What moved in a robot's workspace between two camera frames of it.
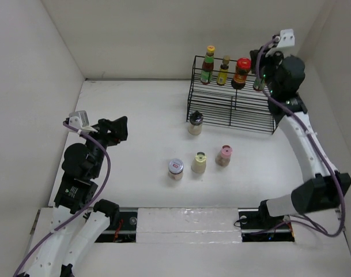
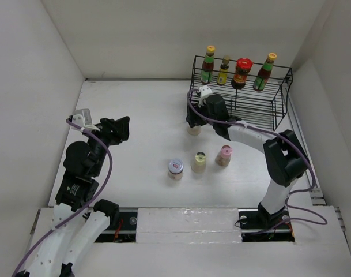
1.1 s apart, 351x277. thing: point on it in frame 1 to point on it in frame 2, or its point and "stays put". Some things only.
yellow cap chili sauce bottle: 206,75 stays put
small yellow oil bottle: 222,74 stays put
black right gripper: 276,55 to 190,118
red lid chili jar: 243,67 stays put
